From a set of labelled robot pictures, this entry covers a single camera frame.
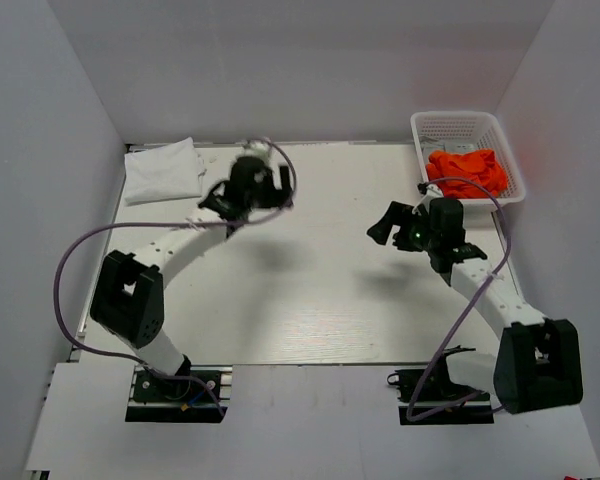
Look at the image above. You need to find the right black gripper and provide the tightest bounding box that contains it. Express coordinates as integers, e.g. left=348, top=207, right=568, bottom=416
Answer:
left=368, top=201, right=440, bottom=253

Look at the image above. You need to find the white t shirt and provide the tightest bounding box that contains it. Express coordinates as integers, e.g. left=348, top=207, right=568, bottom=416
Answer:
left=124, top=137, right=206, bottom=205

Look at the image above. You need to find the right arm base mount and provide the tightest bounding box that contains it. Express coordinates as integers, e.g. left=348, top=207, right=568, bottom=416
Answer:
left=386, top=368, right=494, bottom=426

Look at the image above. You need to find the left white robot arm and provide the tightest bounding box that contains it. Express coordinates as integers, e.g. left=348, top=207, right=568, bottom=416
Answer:
left=89, top=151, right=297, bottom=399

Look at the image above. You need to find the orange t shirt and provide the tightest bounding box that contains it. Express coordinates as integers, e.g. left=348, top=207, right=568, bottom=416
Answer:
left=426, top=149, right=508, bottom=199

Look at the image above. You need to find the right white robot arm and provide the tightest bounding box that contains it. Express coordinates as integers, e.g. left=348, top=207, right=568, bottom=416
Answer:
left=367, top=198, right=584, bottom=414

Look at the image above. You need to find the white plastic basket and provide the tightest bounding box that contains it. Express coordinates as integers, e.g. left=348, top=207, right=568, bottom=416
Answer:
left=411, top=111, right=526, bottom=212

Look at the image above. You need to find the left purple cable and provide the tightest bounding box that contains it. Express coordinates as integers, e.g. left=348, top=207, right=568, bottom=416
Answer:
left=55, top=137, right=299, bottom=421

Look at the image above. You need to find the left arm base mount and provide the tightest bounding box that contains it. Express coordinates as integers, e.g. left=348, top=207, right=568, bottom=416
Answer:
left=125, top=366, right=232, bottom=424

